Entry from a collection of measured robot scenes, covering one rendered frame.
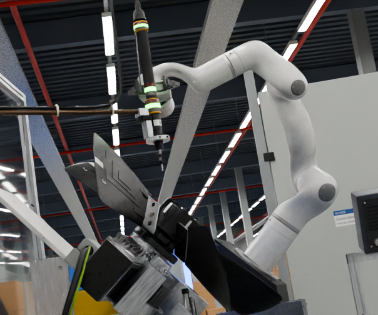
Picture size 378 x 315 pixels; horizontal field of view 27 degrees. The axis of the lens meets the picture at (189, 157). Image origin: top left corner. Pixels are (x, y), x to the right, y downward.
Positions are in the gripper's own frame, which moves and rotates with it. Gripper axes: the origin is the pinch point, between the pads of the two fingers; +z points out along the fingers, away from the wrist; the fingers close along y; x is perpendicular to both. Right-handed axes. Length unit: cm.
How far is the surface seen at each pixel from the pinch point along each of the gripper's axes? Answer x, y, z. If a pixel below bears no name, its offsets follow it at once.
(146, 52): 6.1, -1.1, 11.6
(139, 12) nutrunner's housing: 18.8, -0.8, 11.7
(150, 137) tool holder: -19.6, 1.4, 13.5
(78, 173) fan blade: -26.5, 23.1, 14.9
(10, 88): 36, 70, -97
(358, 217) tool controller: -49, -57, -20
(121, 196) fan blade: -39, 8, 41
